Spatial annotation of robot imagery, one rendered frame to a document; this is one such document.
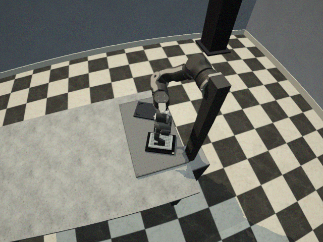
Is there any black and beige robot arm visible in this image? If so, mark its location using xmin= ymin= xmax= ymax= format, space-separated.
xmin=150 ymin=54 xmax=222 ymax=123

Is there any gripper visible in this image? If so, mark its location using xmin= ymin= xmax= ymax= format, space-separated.
xmin=154 ymin=113 xmax=172 ymax=146

